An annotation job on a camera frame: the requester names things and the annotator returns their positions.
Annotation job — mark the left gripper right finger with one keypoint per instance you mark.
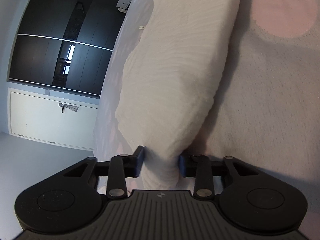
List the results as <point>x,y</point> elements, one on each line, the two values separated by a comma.
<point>198,167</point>

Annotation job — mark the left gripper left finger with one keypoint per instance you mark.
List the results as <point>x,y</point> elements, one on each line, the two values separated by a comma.
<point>121,167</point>

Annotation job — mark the cream textured garment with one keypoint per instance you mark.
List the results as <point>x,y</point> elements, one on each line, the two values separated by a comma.
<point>170,79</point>

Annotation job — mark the white door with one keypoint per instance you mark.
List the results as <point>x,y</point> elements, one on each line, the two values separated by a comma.
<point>38,117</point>

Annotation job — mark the grey pink-dotted bedspread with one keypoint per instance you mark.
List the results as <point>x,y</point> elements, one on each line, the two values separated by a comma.
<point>266,107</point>

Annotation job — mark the black wardrobe with glass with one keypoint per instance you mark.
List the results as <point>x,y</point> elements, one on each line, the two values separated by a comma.
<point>66,44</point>

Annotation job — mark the metal door handle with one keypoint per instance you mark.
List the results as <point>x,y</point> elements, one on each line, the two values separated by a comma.
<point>66,106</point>

